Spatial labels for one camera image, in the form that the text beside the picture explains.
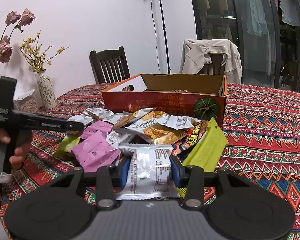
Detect silver white snack packet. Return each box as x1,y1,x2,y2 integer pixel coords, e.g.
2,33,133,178
116,143,179,200

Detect lime green snack bar packet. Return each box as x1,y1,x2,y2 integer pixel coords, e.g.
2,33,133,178
177,117,229,198

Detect pumpkin seed cracker packet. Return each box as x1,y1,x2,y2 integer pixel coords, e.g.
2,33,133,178
126,117,187,145

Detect clear jar of snacks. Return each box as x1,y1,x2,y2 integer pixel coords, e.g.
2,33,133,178
14,89,39,113

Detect person's left hand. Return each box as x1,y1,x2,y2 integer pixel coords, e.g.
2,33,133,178
0,128,32,170

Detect red orange spicy snack bag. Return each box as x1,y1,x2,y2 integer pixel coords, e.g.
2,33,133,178
171,121,209,156

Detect large pink snack packet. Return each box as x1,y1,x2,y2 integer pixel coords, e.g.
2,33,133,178
71,131,121,173

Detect floral ceramic vase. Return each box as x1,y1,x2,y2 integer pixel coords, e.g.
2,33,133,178
37,71,57,109

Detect white grey snack packet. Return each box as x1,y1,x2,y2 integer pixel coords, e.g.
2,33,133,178
157,115,200,130

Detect small green snack packet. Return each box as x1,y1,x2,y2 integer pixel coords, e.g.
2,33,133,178
54,134,81,158

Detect dried pink roses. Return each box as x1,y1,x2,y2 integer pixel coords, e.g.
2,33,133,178
0,8,36,64

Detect yellow flower branches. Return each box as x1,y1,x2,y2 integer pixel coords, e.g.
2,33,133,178
18,31,70,74

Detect orange cardboard pumpkin box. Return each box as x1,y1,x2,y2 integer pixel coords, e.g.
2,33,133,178
102,74,228,126

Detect dark wooden chair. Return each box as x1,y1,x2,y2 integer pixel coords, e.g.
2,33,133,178
89,46,130,83

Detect colourful patterned tablecloth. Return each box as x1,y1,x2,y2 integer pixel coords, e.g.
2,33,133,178
0,84,300,239

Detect chair with beige jacket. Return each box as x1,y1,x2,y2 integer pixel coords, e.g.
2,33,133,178
198,54,225,75

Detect beige jacket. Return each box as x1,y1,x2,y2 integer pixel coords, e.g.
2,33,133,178
180,39,243,84

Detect glass sliding door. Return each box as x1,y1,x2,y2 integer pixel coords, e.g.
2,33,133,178
192,0,300,92

